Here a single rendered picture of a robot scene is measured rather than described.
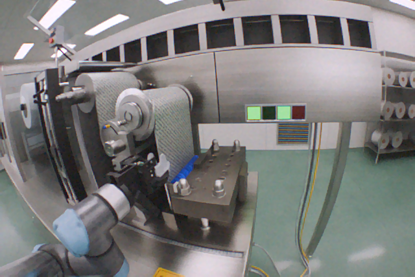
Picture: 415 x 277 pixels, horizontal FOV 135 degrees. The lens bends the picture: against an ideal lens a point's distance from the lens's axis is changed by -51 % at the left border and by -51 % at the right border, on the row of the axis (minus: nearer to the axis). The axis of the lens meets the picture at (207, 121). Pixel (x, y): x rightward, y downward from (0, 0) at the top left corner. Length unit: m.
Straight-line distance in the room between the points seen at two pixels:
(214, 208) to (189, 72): 0.54
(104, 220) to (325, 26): 0.96
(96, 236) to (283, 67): 0.73
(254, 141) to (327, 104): 2.57
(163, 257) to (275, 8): 0.91
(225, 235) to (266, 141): 2.77
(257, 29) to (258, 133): 2.53
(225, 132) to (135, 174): 2.91
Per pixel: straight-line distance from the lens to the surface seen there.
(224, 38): 0.81
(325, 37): 0.85
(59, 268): 0.41
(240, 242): 0.52
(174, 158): 0.57
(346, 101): 0.79
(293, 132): 3.20
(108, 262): 0.38
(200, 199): 0.47
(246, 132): 3.17
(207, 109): 0.74
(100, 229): 0.33
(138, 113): 0.46
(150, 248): 0.55
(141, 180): 0.41
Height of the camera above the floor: 1.31
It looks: 12 degrees down
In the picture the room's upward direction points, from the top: 5 degrees counter-clockwise
